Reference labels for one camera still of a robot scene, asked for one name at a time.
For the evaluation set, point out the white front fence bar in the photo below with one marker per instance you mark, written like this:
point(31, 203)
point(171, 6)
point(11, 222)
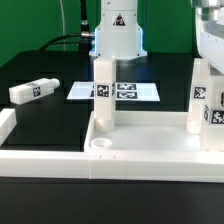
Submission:
point(193, 167)

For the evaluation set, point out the white left fence block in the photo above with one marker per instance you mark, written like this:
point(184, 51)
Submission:
point(7, 123)

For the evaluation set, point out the white desk top tray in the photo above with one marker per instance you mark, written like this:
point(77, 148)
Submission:
point(146, 131)

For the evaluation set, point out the fiducial marker sheet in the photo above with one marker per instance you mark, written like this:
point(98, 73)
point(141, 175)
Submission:
point(124, 91)

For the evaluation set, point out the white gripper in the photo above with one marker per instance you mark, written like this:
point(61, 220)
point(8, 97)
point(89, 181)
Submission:
point(209, 23)

